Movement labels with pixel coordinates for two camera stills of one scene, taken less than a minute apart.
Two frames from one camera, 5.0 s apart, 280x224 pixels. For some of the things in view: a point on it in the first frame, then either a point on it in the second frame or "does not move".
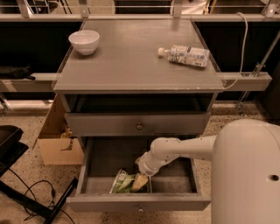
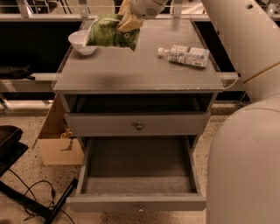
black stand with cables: (11, 148) does not move
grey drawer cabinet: (124, 84) does not move
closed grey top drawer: (136, 123) does not move
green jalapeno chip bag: (123, 184) -> (104, 31)
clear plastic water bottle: (186, 55) does not move
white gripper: (144, 167) -> (144, 8)
